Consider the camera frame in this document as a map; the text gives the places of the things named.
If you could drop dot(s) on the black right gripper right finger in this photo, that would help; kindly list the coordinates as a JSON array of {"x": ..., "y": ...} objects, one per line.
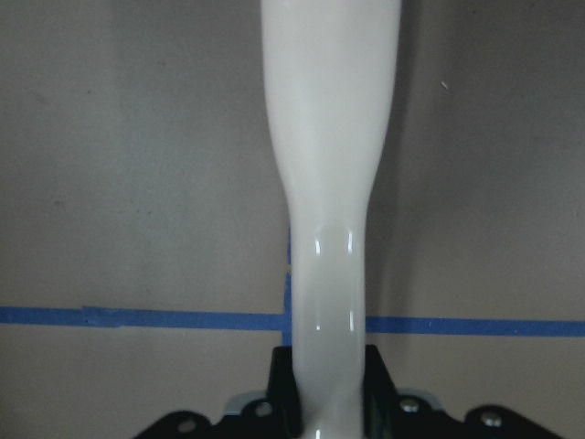
[{"x": 379, "y": 397}]

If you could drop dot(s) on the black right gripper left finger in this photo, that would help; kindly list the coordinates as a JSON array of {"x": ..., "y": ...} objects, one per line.
[{"x": 282, "y": 392}]

